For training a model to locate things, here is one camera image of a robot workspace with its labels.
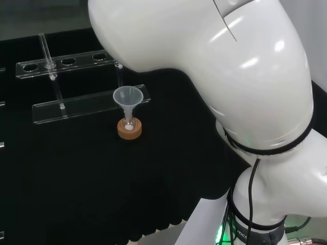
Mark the clear plastic funnel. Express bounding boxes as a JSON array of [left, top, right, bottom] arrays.
[[112, 86, 144, 124]]

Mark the clear acrylic funnel stand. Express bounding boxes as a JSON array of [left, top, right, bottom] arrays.
[[15, 32, 152, 125]]

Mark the small clear round-bottom flask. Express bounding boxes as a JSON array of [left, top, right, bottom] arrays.
[[122, 112, 135, 132]]

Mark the black table cloth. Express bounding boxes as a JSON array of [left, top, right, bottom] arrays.
[[0, 27, 252, 245]]

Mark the pale board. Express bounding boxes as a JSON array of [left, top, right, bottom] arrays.
[[176, 195, 231, 245]]

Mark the cork ring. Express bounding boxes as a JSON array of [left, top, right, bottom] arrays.
[[117, 118, 143, 140]]

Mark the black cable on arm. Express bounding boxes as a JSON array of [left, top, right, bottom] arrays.
[[247, 157, 261, 227]]

